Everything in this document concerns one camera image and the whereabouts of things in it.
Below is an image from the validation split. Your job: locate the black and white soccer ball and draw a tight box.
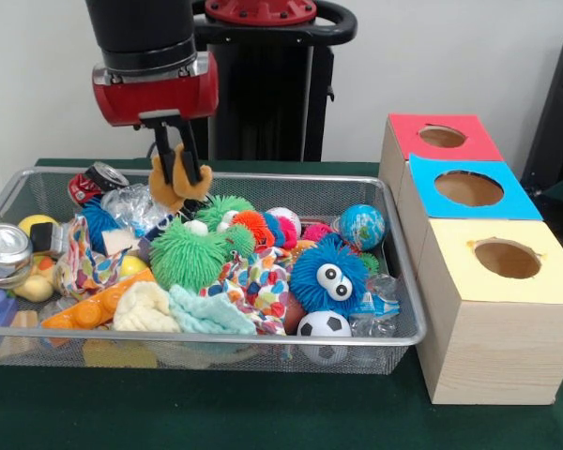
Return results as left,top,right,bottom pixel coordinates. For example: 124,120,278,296
297,309,353,338

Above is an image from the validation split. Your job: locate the orange plush toy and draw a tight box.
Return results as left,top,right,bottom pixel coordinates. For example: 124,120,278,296
148,143,213,213

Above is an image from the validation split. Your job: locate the orange building block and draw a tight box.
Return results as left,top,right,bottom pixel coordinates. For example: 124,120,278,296
40,269,157,330

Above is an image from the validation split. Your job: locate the cream yellow cloth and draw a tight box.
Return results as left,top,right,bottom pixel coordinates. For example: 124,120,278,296
112,280,182,333

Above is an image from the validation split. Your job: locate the large green spiky ball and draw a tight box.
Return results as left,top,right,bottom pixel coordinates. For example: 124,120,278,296
148,217,229,291

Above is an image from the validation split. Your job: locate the silver metal can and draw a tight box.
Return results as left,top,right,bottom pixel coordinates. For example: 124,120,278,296
0,223,34,287

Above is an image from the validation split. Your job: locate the wooden box with three holes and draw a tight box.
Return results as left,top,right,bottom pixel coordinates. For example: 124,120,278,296
378,112,563,405

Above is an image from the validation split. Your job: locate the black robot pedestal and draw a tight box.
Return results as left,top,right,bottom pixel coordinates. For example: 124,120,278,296
190,0,358,163

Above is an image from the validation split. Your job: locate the black upright panel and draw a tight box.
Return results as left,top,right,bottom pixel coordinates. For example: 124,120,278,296
520,30,563,188

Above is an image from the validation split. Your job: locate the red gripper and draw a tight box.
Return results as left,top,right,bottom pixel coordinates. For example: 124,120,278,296
92,51,221,185

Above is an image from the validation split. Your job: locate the blue spiky ball with eyes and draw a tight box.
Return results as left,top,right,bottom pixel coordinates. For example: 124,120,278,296
289,233,370,314

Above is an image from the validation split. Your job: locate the colourful polka dot cloth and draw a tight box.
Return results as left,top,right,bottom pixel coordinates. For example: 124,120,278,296
199,246,295,337
55,215,128,299

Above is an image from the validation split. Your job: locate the blue globe ball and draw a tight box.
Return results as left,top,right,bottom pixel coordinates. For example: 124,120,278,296
340,203,387,252

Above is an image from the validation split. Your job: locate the mint green cloth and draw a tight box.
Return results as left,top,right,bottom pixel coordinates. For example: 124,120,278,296
168,283,258,337

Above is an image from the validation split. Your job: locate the silver wire mesh bin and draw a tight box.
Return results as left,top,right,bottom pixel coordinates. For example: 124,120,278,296
0,166,427,376

